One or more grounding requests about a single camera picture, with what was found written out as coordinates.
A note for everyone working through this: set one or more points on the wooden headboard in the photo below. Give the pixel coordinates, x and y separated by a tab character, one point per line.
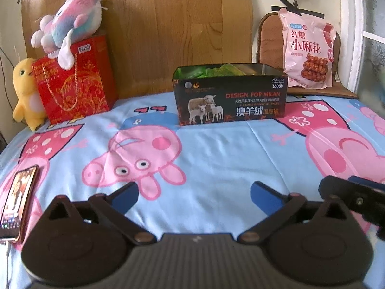
149	39

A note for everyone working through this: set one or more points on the green seaweed snack packet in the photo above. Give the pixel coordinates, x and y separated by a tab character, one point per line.
224	70

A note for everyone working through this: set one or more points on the red gift bag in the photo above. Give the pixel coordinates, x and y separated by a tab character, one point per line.
88	88

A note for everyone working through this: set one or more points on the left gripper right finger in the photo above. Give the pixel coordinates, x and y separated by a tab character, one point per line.
280	210

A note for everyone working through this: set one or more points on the yellow duck plush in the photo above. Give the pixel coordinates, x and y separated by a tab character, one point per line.
29	106

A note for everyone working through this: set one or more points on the black cardboard storage box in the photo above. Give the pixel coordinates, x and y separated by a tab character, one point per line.
260	94

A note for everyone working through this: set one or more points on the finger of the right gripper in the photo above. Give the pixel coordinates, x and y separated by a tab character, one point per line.
360	195

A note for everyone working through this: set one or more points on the pink blue plush toy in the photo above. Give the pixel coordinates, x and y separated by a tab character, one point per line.
76	20

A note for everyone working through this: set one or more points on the cartoon pig bed sheet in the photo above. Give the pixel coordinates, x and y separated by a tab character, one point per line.
197	178

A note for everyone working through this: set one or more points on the brown chair cushion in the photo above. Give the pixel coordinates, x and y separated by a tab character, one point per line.
270	52

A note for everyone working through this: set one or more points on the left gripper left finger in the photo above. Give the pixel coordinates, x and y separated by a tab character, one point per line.
111	210

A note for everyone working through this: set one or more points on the smartphone with lit screen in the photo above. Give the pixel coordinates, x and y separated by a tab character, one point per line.
16	204

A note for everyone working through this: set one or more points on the pink snack bag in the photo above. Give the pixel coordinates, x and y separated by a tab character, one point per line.
308	50

